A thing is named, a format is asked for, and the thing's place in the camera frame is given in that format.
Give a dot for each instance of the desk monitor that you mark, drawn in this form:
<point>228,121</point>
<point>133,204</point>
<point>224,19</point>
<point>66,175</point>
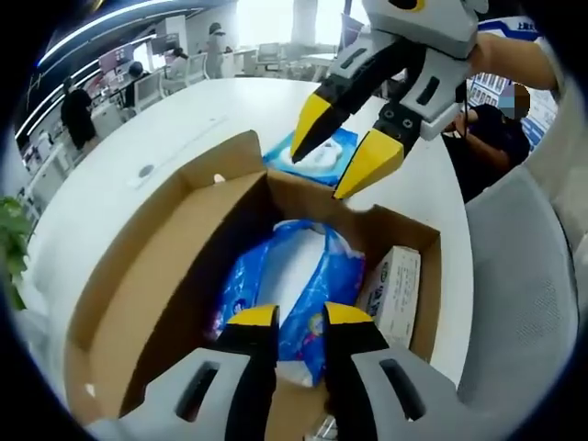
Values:
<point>121,57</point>
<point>165,43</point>

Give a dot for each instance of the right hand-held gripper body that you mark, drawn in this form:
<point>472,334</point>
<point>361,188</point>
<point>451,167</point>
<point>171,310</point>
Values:
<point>427,23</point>

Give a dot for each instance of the white office chair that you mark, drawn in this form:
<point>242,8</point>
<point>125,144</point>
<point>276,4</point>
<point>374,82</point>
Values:
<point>195,69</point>
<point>149,92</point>

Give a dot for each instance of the blue wet wipes pack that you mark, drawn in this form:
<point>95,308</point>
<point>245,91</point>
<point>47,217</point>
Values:
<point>321,158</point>

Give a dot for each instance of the long curved ceiling light strip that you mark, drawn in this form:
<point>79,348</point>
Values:
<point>105,23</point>

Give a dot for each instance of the green potted plant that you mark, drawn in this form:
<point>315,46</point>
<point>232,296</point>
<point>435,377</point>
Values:
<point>11,239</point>

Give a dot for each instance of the blue white wall board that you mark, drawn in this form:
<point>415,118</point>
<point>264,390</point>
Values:
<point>489,87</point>

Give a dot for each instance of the purple screen on stand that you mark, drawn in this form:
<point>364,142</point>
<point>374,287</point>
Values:
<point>351,27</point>

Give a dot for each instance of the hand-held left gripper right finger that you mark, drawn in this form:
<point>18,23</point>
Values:
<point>358,367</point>

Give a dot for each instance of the grey office chair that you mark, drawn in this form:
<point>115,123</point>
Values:
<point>519,285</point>

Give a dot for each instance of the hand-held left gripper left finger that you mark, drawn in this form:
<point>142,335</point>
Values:
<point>248,367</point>

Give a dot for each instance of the small white carton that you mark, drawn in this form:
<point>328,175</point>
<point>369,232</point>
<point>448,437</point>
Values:
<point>395,289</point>

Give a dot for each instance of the brown cardboard shoe box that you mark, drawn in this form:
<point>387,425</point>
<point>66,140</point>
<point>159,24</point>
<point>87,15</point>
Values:
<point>151,257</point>

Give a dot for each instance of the blue plastic tissue pack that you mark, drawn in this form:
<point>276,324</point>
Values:
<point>294,275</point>

